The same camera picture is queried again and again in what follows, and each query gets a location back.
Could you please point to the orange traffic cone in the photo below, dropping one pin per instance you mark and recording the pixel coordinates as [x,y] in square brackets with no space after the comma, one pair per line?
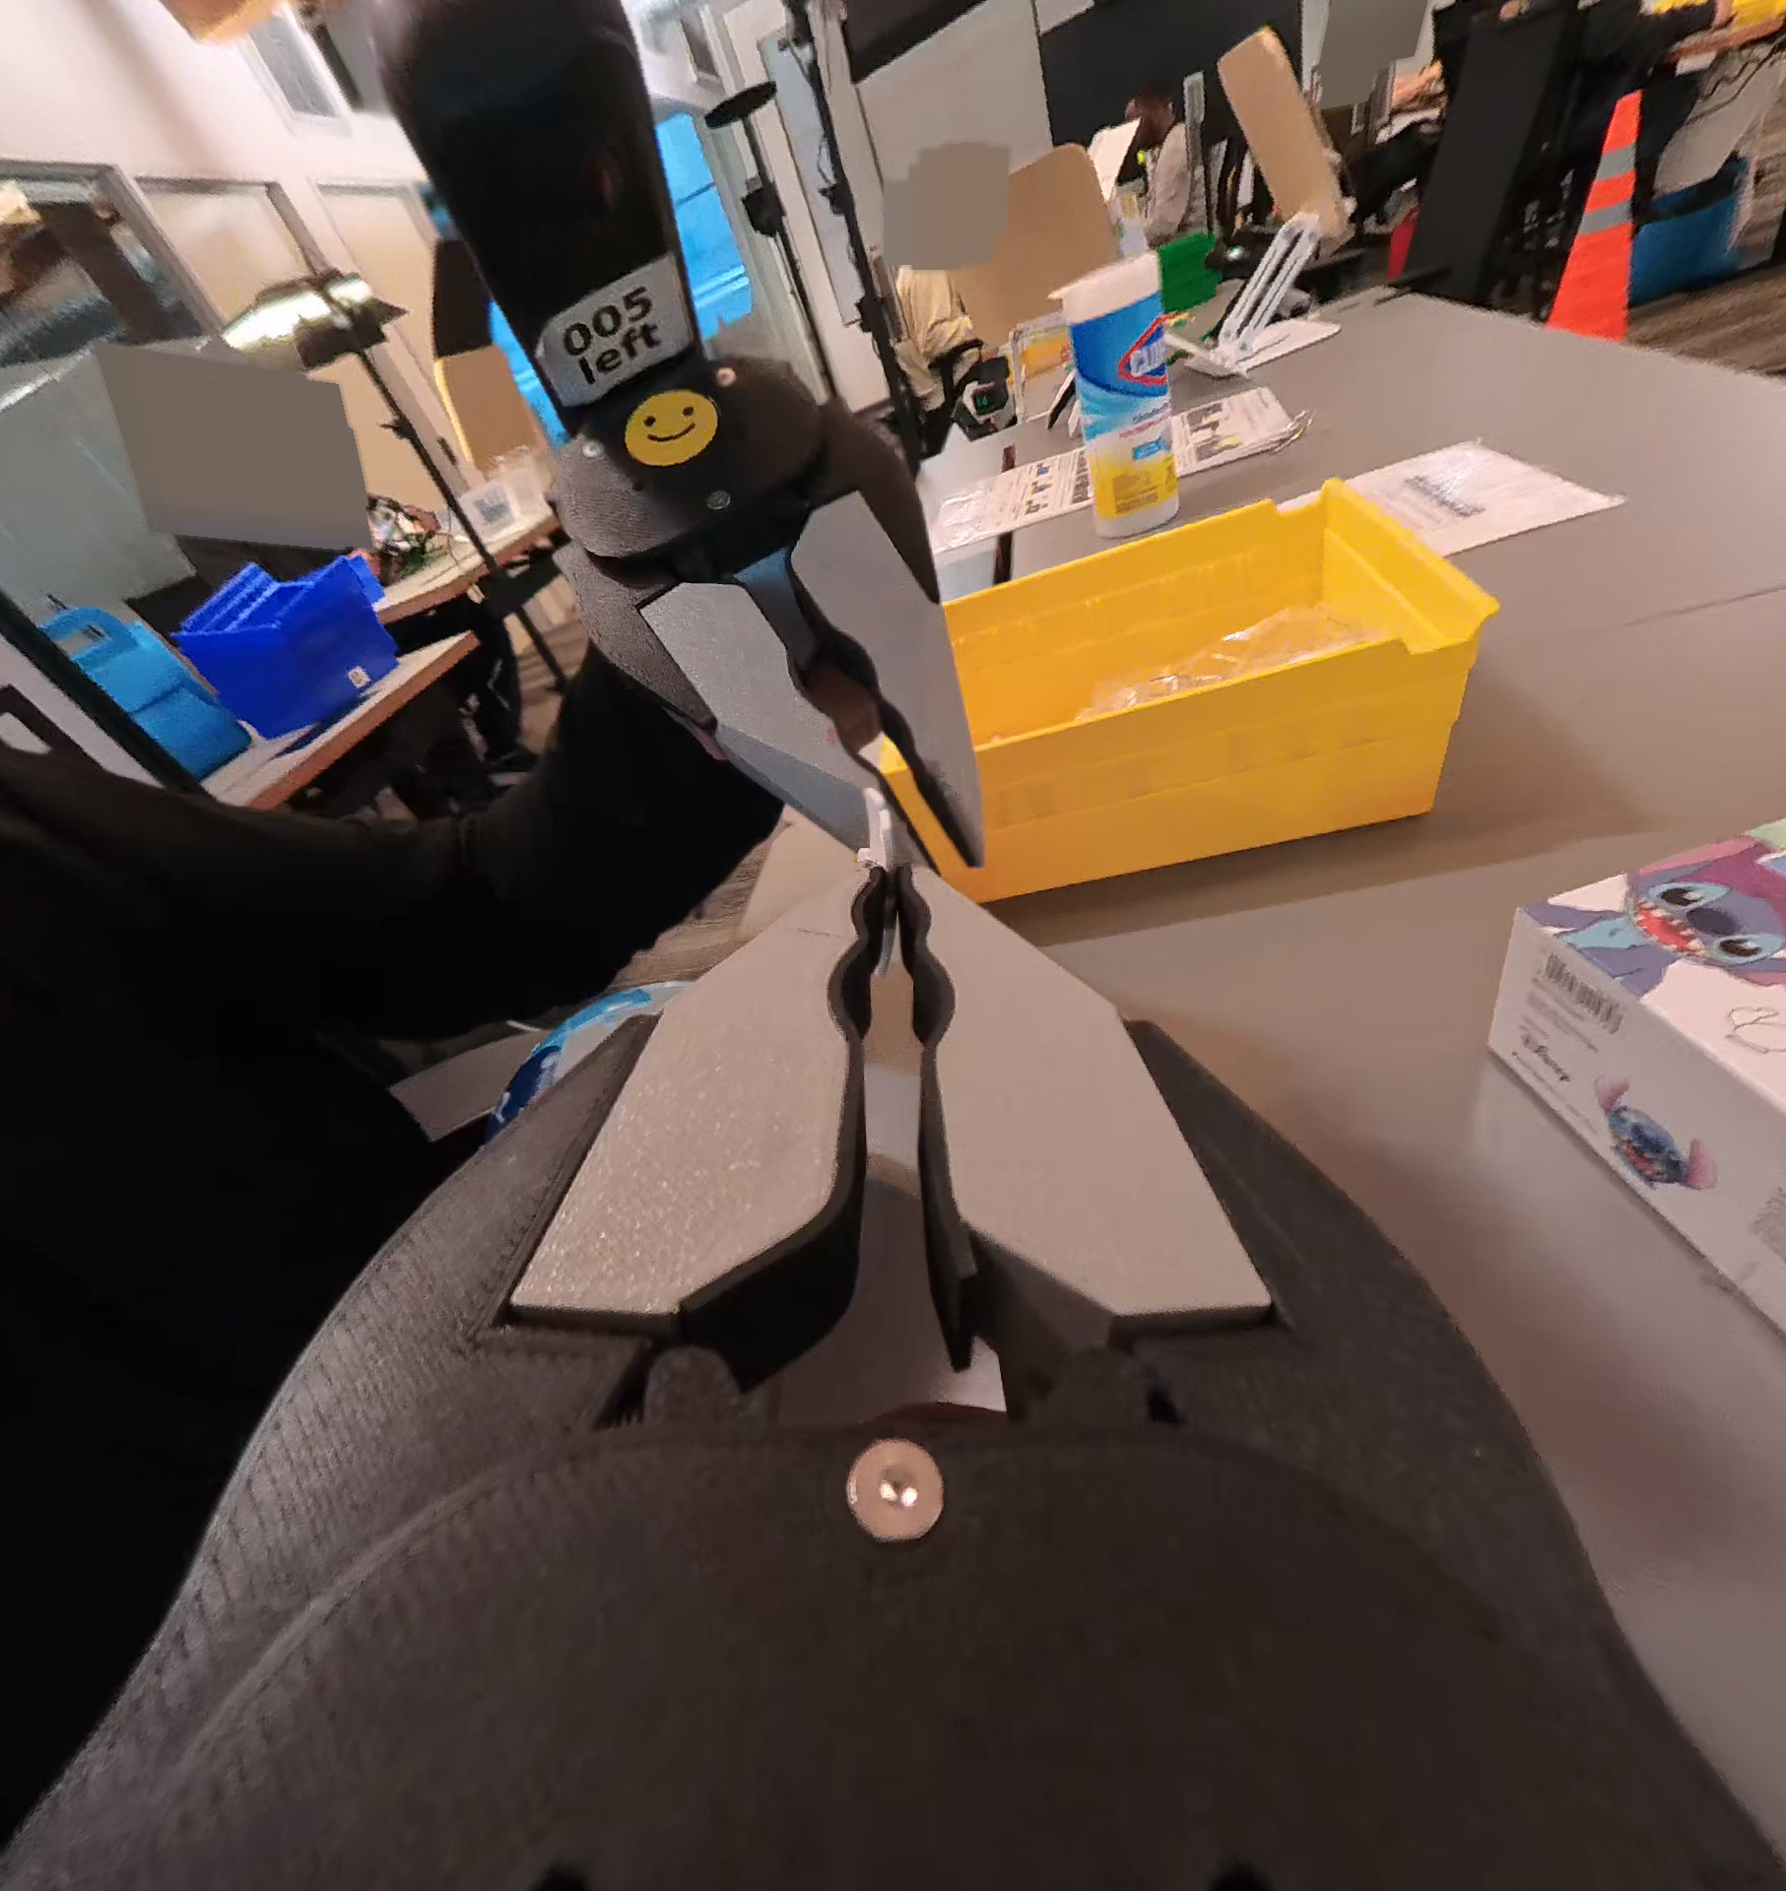
[1603,222]

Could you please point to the blue plastic bin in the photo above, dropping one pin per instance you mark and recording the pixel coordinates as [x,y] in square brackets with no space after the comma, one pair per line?
[288,652]
[1691,245]

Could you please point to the yellow plastic bin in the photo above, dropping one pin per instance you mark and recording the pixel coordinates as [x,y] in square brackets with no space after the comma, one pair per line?
[1204,769]

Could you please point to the light blue container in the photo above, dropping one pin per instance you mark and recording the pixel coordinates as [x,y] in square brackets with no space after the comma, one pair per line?
[140,694]

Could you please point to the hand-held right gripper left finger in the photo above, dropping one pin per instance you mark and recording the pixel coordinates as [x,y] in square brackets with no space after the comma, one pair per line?
[671,1183]

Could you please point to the brown board sheet holder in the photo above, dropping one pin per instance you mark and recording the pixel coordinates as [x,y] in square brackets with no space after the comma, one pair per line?
[1284,133]
[1049,238]

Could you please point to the studio light on tripod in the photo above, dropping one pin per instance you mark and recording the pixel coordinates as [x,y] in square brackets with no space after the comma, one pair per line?
[316,318]

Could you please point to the white blue puzzle box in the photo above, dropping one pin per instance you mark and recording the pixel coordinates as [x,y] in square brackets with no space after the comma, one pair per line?
[1691,1065]

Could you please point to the printed paper sheets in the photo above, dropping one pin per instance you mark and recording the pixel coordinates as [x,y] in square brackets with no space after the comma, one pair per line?
[1233,429]

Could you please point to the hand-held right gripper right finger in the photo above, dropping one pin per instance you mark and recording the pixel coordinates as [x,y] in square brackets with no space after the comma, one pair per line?
[1101,1183]

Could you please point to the blue puzzle ball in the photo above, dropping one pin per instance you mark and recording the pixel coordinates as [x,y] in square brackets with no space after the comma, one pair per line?
[554,1058]

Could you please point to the white paper sheet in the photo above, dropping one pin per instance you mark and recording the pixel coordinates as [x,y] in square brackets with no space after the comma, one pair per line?
[1484,496]

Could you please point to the person's left hand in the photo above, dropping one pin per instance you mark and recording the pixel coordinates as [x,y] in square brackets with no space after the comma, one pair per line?
[846,712]

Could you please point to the white yellow wipes canister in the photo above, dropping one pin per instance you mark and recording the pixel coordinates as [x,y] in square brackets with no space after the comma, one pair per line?
[1122,414]

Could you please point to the person's left forearm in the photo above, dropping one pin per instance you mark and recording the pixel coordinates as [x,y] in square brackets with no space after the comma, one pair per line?
[391,887]

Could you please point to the clear plastic bag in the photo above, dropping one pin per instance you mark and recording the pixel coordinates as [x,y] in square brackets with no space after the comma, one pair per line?
[1233,666]

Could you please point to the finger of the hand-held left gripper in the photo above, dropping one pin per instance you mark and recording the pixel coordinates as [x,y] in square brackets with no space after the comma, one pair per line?
[730,666]
[908,666]

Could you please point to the white puzzle piece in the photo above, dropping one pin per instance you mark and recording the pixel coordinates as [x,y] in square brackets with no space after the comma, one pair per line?
[876,842]

